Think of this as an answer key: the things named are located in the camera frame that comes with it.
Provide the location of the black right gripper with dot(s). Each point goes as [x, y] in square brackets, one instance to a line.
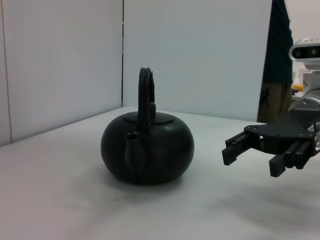
[287, 130]

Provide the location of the black cast iron teapot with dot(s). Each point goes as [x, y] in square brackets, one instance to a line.
[155, 150]

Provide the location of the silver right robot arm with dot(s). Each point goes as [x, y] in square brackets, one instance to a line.
[307, 101]

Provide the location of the small orange object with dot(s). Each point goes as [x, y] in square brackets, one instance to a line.
[298, 86]

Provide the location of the person in dark shirt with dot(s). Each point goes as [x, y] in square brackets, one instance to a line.
[277, 50]

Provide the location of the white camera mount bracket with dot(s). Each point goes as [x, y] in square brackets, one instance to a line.
[312, 80]

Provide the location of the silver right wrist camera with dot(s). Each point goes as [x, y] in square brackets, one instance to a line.
[305, 51]

